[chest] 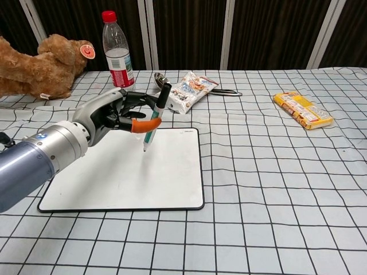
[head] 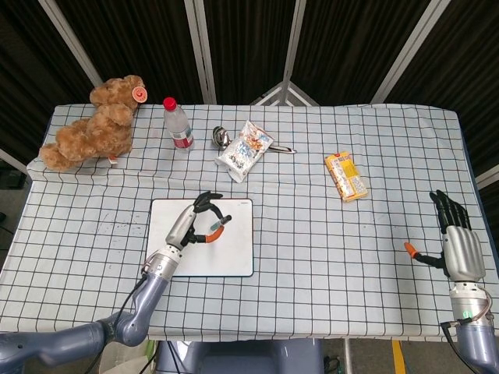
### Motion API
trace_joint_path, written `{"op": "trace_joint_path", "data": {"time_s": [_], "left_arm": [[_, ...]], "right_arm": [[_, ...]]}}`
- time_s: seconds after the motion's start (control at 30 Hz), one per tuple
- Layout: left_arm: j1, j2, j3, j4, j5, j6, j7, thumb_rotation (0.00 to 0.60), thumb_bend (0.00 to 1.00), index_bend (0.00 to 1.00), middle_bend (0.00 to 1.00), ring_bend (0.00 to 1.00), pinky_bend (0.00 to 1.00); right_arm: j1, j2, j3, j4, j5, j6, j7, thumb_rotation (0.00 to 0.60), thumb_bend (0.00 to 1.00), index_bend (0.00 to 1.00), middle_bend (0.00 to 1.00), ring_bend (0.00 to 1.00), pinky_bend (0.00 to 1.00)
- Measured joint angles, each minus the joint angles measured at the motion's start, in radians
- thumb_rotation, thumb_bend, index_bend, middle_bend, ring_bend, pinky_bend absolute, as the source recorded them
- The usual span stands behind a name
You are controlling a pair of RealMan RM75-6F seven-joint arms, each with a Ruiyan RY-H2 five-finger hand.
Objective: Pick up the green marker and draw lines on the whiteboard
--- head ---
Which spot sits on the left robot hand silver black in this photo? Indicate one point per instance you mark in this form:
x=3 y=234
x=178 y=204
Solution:
x=180 y=228

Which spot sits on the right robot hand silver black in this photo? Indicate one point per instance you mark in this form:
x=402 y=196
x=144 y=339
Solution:
x=462 y=253

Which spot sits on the green whiteboard marker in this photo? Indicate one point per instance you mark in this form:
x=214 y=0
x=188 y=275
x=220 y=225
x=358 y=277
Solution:
x=223 y=221

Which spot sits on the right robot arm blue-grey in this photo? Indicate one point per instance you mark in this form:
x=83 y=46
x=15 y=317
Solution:
x=473 y=335

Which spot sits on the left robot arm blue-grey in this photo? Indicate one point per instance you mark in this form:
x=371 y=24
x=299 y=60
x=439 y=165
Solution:
x=150 y=296

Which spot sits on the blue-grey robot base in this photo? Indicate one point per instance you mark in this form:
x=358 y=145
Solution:
x=241 y=356

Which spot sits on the metal ladle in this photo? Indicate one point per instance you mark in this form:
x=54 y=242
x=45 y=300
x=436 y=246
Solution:
x=220 y=137

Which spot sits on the white snack bag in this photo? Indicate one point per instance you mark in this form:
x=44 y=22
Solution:
x=245 y=152

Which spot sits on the clear water bottle red cap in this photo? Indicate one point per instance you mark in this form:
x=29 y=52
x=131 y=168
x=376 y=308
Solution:
x=177 y=124

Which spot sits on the brown plush dog toy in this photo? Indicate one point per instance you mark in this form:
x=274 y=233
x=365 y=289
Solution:
x=93 y=132

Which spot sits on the white black checkered tablecloth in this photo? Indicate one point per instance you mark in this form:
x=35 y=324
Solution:
x=312 y=253

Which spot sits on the yellow biscuit pack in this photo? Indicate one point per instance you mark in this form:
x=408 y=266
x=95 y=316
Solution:
x=346 y=177

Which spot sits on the white dry-erase board black frame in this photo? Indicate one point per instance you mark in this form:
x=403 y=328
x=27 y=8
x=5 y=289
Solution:
x=236 y=245

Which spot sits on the black folding screen white frame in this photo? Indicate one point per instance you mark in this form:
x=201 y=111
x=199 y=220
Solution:
x=249 y=43

